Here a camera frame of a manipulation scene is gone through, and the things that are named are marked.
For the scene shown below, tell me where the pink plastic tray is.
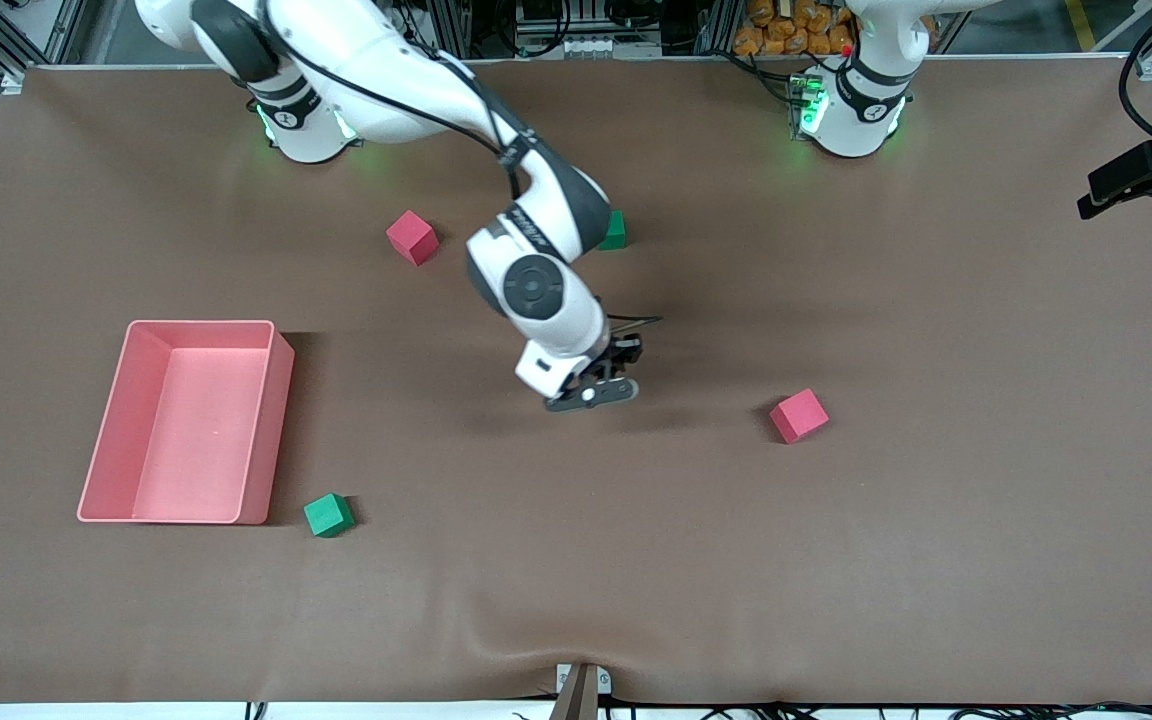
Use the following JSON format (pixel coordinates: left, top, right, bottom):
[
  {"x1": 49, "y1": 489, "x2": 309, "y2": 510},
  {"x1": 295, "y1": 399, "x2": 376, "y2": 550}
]
[{"x1": 76, "y1": 319, "x2": 296, "y2": 526}]

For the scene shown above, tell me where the pink foam cube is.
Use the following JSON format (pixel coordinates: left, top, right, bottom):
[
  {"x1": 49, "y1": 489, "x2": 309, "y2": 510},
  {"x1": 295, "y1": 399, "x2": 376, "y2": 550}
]
[
  {"x1": 769, "y1": 388, "x2": 831, "y2": 445},
  {"x1": 385, "y1": 210, "x2": 440, "y2": 267}
]

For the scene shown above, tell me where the long white socket strip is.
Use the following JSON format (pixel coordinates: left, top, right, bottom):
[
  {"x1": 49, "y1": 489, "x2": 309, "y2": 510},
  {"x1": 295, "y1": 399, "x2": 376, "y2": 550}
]
[{"x1": 519, "y1": 36, "x2": 664, "y2": 58}]

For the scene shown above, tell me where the aluminium camera stand post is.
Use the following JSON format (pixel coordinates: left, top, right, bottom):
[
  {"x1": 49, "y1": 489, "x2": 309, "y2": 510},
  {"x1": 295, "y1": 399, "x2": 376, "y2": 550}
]
[{"x1": 549, "y1": 662, "x2": 613, "y2": 720}]

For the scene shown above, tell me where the bag of orange items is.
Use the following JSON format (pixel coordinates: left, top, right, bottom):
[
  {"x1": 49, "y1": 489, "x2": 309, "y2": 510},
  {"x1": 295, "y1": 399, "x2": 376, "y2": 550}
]
[{"x1": 732, "y1": 0, "x2": 857, "y2": 58}]

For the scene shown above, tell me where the brown table mat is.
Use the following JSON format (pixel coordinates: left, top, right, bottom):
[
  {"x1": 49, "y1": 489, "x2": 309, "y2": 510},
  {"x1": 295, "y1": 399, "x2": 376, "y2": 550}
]
[{"x1": 0, "y1": 55, "x2": 1152, "y2": 706}]

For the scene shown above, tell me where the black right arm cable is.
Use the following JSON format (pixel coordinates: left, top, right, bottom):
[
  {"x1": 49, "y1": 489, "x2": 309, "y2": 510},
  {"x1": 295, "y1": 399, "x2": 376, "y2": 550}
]
[{"x1": 266, "y1": 0, "x2": 663, "y2": 331}]

